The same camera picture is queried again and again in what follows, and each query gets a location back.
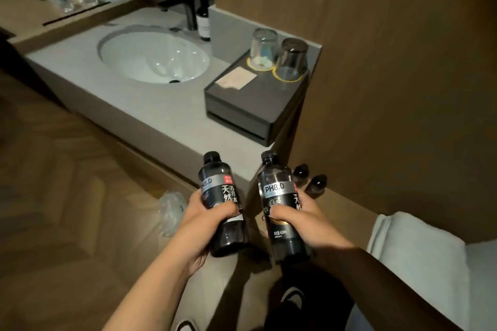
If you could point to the person's black trousers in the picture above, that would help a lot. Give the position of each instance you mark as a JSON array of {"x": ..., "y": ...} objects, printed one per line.
[{"x": 310, "y": 299}]

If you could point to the person's left forearm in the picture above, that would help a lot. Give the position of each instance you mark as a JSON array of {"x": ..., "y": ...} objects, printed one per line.
[{"x": 151, "y": 292}]

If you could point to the person's right thumb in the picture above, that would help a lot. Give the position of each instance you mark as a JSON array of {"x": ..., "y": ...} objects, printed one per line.
[{"x": 283, "y": 213}]

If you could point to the dark soap pump bottle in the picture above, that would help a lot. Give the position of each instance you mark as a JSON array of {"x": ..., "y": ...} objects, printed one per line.
[{"x": 203, "y": 18}]

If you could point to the white shoe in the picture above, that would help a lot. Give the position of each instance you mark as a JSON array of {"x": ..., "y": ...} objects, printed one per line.
[{"x": 186, "y": 325}]

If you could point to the person's left hand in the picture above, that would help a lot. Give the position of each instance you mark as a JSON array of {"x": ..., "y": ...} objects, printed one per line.
[{"x": 196, "y": 232}]

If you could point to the grey tray box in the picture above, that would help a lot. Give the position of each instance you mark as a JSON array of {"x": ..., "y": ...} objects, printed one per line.
[{"x": 252, "y": 102}]

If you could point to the person's left thumb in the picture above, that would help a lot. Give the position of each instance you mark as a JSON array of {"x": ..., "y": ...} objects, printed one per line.
[{"x": 224, "y": 210}]

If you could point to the clear plastic bag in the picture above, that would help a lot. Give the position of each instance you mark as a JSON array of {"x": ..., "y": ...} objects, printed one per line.
[{"x": 171, "y": 210}]

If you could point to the white towel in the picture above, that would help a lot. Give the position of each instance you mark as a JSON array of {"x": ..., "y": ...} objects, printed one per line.
[{"x": 423, "y": 268}]

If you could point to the person's right hand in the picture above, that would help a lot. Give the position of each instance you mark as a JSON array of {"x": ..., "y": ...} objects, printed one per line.
[{"x": 314, "y": 226}]

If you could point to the black water bottle silver label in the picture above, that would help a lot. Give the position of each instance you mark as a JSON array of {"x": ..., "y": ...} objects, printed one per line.
[{"x": 277, "y": 187}]

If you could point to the dark glass tumbler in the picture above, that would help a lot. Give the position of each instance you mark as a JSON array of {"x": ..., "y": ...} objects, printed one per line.
[{"x": 292, "y": 57}]

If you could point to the white oval sink basin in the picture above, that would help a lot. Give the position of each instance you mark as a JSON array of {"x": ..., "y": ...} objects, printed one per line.
[{"x": 153, "y": 56}]

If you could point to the black water bottle red mark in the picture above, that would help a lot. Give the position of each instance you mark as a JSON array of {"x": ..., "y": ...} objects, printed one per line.
[{"x": 219, "y": 187}]

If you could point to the beige paper card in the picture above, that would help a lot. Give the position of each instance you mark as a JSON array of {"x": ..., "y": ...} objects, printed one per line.
[{"x": 235, "y": 79}]

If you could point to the person's right forearm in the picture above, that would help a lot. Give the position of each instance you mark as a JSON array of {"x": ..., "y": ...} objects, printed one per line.
[{"x": 372, "y": 288}]

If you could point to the clear glass tumbler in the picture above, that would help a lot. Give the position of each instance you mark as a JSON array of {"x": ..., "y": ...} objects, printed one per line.
[{"x": 264, "y": 47}]

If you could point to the black faucet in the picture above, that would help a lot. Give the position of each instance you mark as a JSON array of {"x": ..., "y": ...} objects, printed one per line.
[{"x": 187, "y": 3}]

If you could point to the yellow rimmed coaster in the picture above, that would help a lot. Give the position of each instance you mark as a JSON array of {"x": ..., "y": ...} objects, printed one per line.
[{"x": 288, "y": 77}]

